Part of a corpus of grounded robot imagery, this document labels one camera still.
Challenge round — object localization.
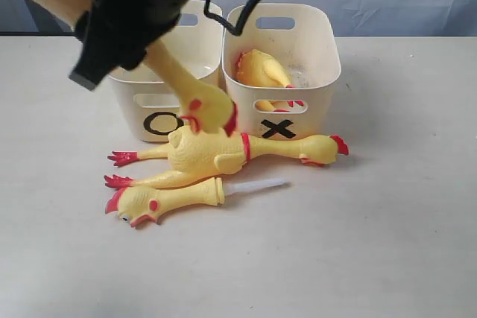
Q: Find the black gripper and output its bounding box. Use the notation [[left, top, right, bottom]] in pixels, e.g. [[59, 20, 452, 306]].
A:
[[69, 0, 188, 90]]

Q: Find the headless rubber chicken body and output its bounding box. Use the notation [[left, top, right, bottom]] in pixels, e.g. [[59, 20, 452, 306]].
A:
[[233, 49, 294, 88]]

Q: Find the rubber chicken with red collar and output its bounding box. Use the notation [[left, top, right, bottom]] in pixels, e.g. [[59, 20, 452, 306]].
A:
[[104, 126, 350, 189]]

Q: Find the chicken head with white tube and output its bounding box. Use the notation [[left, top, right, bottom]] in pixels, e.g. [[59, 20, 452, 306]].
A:
[[105, 177, 288, 228]]

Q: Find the cream bin marked O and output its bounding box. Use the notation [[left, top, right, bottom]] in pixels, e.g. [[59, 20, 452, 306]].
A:
[[109, 0, 223, 142]]

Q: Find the cream bin marked X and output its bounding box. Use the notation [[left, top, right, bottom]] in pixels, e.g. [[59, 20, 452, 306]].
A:
[[221, 3, 341, 140]]

